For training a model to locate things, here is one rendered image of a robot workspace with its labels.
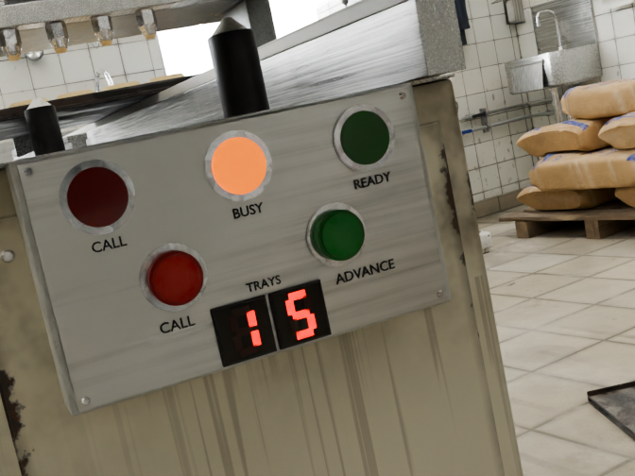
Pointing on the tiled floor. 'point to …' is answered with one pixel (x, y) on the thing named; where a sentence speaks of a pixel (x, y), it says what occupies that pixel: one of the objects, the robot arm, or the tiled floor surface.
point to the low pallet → (601, 219)
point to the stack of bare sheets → (616, 405)
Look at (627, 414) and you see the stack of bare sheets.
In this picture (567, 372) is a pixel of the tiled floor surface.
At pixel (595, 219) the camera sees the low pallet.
